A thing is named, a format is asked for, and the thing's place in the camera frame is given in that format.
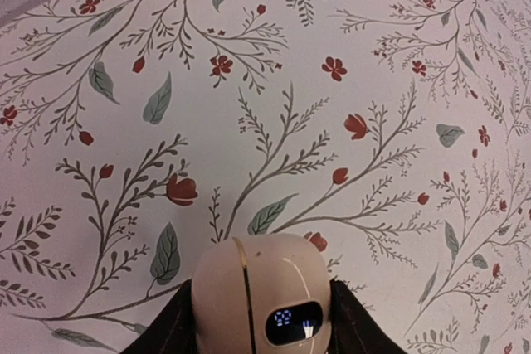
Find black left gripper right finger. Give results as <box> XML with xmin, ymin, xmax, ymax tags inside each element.
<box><xmin>329</xmin><ymin>279</ymin><xmax>406</xmax><ymax>354</ymax></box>

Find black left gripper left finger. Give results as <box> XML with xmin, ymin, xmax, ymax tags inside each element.
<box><xmin>124</xmin><ymin>279</ymin><xmax>197</xmax><ymax>354</ymax></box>

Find white earbuds charging case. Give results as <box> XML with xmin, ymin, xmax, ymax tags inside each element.
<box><xmin>192</xmin><ymin>234</ymin><xmax>332</xmax><ymax>353</ymax></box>

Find floral patterned table mat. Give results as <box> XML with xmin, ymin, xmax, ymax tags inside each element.
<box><xmin>1</xmin><ymin>0</ymin><xmax>530</xmax><ymax>353</ymax></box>

